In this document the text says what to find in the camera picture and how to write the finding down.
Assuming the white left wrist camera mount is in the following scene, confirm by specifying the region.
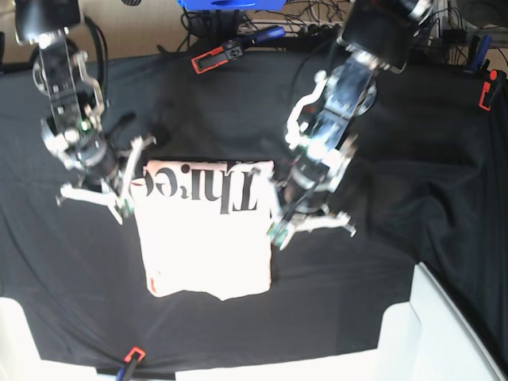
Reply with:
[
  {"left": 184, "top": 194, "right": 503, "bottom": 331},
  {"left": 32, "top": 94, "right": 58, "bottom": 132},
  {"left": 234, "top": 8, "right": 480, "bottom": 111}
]
[{"left": 267, "top": 179, "right": 356, "bottom": 250}]

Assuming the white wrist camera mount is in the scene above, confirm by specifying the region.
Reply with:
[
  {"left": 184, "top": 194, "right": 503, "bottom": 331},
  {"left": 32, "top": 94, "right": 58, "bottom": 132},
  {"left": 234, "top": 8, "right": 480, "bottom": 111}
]
[
  {"left": 56, "top": 135, "right": 156, "bottom": 225},
  {"left": 267, "top": 179, "right": 356, "bottom": 250}
]

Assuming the blue plastic object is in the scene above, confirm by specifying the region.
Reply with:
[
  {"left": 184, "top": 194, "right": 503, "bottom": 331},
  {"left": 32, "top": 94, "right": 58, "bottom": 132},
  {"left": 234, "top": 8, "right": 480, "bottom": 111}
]
[{"left": 177, "top": 0, "right": 286, "bottom": 11}]

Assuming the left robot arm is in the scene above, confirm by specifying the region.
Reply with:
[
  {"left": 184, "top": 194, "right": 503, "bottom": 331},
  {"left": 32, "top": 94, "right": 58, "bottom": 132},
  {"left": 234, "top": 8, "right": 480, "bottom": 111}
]
[{"left": 280, "top": 1, "right": 433, "bottom": 223}]

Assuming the light pink T-shirt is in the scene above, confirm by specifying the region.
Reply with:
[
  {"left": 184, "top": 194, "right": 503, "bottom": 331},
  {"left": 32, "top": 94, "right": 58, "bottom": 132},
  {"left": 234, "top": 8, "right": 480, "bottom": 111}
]
[{"left": 130, "top": 160, "right": 274, "bottom": 301}]

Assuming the red black clamp bottom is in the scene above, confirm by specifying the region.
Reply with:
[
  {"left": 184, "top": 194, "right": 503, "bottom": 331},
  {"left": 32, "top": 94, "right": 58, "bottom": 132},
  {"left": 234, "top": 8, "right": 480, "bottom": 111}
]
[{"left": 115, "top": 346, "right": 146, "bottom": 381}]

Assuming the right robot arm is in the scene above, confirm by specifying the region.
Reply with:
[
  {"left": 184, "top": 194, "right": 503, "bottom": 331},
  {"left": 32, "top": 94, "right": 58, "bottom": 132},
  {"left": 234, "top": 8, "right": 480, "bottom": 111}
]
[{"left": 13, "top": 1, "right": 154, "bottom": 199}]

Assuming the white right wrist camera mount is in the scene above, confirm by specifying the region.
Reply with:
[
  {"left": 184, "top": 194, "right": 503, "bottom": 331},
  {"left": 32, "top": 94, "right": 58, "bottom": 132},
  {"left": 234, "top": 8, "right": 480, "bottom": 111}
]
[{"left": 56, "top": 135, "right": 156, "bottom": 225}]

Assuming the blue-handled red black clamp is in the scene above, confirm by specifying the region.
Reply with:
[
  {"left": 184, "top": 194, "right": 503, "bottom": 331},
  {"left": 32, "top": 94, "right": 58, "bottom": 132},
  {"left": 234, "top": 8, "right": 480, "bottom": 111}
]
[{"left": 191, "top": 25, "right": 286, "bottom": 75}]

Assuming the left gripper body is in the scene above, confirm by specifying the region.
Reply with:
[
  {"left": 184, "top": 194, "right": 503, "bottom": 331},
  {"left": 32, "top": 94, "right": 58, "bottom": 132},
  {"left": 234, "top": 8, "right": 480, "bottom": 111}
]
[{"left": 277, "top": 178, "right": 329, "bottom": 221}]

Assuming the red black clamp right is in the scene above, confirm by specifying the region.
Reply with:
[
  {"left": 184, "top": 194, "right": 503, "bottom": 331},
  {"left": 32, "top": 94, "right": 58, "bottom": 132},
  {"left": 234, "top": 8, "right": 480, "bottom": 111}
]
[{"left": 465, "top": 35, "right": 507, "bottom": 111}]

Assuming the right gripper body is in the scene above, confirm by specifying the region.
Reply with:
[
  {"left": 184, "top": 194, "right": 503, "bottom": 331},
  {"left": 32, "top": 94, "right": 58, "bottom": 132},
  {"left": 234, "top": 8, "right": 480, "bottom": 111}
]
[{"left": 85, "top": 113, "right": 157, "bottom": 194}]

